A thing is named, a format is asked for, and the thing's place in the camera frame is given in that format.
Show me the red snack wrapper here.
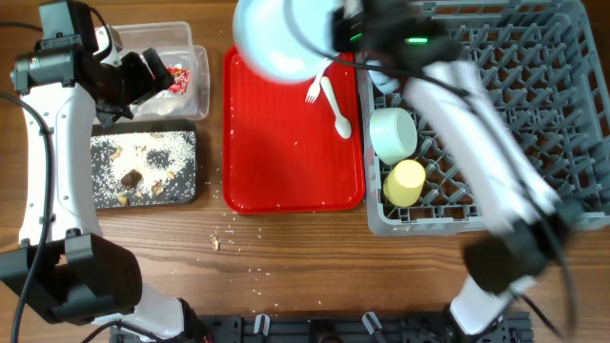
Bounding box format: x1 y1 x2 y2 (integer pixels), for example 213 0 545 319
168 67 191 94

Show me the white napkin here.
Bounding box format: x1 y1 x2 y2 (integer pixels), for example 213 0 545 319
131 91 191 117

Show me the light blue bowl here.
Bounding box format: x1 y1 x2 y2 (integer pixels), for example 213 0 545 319
369 71 402 94

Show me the light blue plate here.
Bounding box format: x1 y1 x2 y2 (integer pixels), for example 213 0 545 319
233 0 342 84

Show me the pink plastic fork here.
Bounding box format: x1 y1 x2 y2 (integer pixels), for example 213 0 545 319
305 63 330 103

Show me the rice and food waste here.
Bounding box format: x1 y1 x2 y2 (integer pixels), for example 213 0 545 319
91 131 197 209

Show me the green bowl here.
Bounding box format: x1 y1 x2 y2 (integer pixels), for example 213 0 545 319
369 108 417 165

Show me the yellow cup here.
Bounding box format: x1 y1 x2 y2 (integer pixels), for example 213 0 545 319
382 159 426 207

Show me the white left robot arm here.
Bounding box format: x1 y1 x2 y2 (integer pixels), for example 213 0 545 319
1 1 210 342

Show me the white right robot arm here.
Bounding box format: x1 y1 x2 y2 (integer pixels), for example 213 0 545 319
282 1 582 342

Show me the black waste tray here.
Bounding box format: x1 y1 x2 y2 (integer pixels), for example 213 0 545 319
89 119 199 211

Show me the grey dishwasher rack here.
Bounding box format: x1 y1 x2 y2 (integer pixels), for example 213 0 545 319
364 1 609 236

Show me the clear plastic bin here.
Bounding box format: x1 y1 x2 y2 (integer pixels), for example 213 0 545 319
112 21 210 121

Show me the white plastic spoon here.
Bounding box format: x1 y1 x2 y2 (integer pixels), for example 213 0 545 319
320 76 352 139

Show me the red serving tray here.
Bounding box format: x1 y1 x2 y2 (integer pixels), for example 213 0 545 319
221 48 366 214

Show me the black mounting rail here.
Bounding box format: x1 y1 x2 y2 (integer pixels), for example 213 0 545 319
109 312 534 343

